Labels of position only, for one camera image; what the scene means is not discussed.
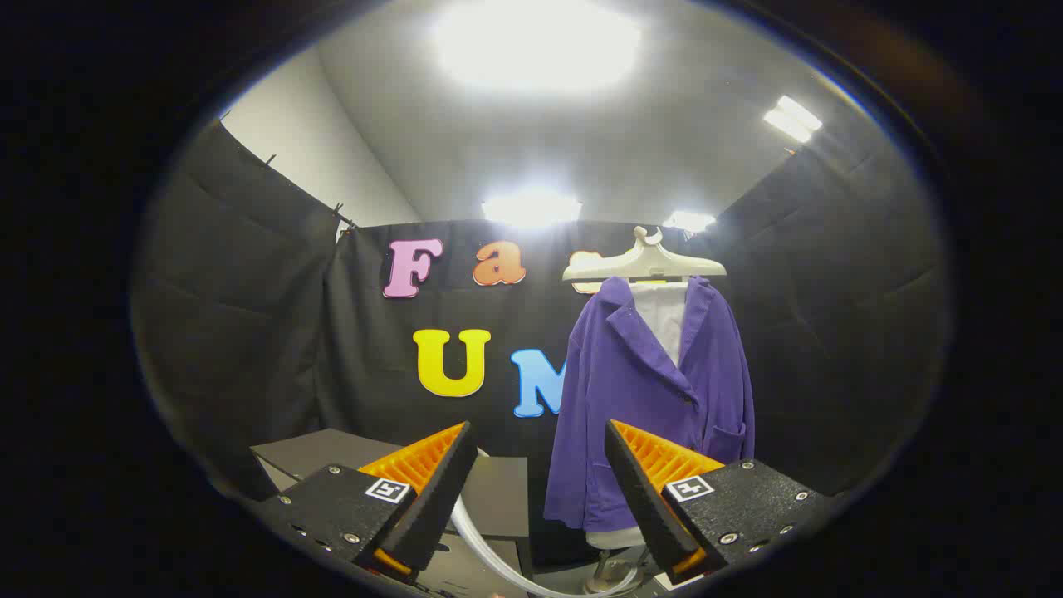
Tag black backdrop cloth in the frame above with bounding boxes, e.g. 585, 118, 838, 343
133, 120, 948, 566

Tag metal mannequin stand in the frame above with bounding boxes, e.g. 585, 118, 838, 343
584, 548, 640, 595

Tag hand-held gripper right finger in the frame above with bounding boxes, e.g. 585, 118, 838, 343
604, 419, 840, 586

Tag white mannequin torso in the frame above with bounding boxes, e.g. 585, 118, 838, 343
585, 282, 688, 551

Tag ceiling light panel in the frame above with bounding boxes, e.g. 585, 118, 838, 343
663, 210, 717, 234
762, 95, 823, 144
482, 189, 582, 230
432, 0, 642, 94

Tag white clothes hanger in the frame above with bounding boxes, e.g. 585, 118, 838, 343
562, 226, 727, 287

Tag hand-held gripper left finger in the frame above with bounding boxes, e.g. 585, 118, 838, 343
253, 420, 480, 582

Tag purple corduroy jacket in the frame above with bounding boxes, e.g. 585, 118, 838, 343
544, 276, 757, 532

